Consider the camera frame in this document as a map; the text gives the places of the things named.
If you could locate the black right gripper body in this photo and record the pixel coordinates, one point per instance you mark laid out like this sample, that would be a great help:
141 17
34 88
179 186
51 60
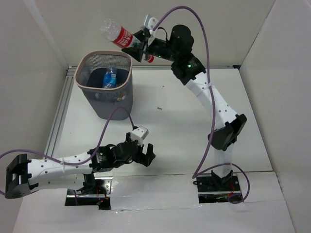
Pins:
160 48

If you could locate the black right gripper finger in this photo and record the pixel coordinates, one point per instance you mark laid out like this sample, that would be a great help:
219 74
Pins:
137 52
142 36

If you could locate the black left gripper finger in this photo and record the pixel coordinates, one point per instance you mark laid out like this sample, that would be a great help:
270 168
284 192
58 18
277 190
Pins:
128 138
149 156

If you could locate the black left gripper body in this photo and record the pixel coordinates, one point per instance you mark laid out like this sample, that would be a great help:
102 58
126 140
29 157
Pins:
140 155

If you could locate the clear bottle red label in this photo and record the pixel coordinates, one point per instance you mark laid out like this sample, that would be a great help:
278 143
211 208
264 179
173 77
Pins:
118 35

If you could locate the crushed bottle blue label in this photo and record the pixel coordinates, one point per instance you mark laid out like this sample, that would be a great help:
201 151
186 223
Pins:
110 77

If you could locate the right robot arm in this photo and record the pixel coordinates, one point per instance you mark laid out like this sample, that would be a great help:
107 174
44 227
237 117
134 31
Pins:
226 122

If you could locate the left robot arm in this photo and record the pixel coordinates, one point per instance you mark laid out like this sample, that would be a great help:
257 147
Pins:
25 176

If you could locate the grey mesh waste bin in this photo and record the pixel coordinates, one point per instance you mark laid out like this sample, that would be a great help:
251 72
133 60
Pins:
89 76

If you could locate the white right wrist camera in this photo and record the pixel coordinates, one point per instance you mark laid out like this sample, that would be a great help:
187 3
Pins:
150 23

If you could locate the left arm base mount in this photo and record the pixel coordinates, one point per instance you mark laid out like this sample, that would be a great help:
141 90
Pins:
98 195

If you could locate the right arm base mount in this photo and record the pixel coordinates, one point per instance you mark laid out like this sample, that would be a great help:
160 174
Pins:
208 192

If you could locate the aluminium frame rail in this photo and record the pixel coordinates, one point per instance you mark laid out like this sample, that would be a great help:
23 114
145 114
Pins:
60 114

